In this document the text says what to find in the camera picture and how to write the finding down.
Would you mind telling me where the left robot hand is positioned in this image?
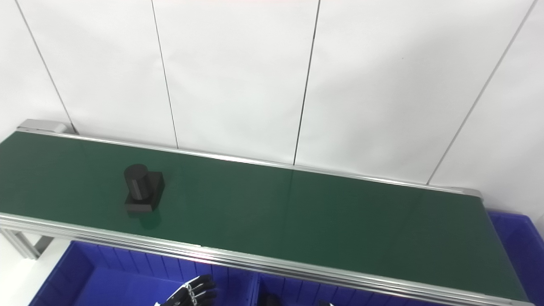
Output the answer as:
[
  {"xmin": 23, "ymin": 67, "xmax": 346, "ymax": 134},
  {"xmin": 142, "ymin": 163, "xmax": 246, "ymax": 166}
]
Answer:
[{"xmin": 155, "ymin": 275, "xmax": 218, "ymax": 306}]

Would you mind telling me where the aluminium conveyor leg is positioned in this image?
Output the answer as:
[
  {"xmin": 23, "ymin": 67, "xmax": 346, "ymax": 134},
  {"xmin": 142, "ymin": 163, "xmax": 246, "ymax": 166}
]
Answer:
[{"xmin": 0, "ymin": 227, "xmax": 54, "ymax": 260}]

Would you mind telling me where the blue plastic bin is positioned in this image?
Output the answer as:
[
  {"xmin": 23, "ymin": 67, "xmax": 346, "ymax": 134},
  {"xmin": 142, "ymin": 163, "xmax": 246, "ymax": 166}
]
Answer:
[
  {"xmin": 29, "ymin": 240, "xmax": 258, "ymax": 306},
  {"xmin": 487, "ymin": 210, "xmax": 544, "ymax": 306},
  {"xmin": 253, "ymin": 272, "xmax": 462, "ymax": 306}
]

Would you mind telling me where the green conveyor belt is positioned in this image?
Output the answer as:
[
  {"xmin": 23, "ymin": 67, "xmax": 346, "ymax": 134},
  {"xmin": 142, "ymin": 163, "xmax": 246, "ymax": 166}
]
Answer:
[
  {"xmin": 0, "ymin": 119, "xmax": 535, "ymax": 306},
  {"xmin": 0, "ymin": 131, "xmax": 530, "ymax": 302}
]

